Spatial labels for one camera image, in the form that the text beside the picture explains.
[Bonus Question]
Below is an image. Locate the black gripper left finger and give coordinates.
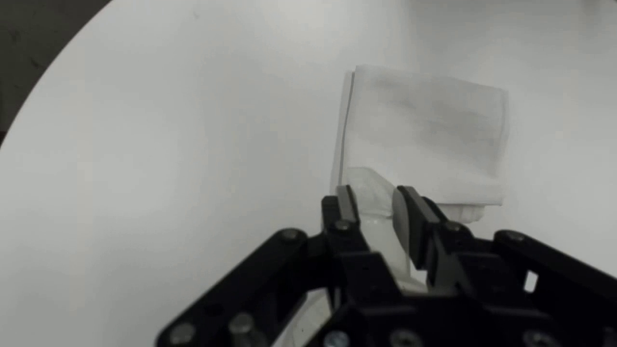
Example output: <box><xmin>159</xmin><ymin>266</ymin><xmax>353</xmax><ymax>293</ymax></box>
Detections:
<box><xmin>155</xmin><ymin>183</ymin><xmax>402</xmax><ymax>347</ymax></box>

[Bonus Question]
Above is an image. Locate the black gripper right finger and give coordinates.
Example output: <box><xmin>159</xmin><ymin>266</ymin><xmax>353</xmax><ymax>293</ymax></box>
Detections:
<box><xmin>392</xmin><ymin>185</ymin><xmax>617</xmax><ymax>347</ymax></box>

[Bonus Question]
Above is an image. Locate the clear plastic jar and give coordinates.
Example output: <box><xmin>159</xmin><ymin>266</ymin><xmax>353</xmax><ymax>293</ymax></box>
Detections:
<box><xmin>276</xmin><ymin>164</ymin><xmax>431</xmax><ymax>347</ymax></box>

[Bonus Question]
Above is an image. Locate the white folded cloth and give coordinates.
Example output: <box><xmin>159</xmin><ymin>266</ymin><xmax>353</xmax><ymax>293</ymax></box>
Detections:
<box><xmin>330</xmin><ymin>64</ymin><xmax>511</xmax><ymax>224</ymax></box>

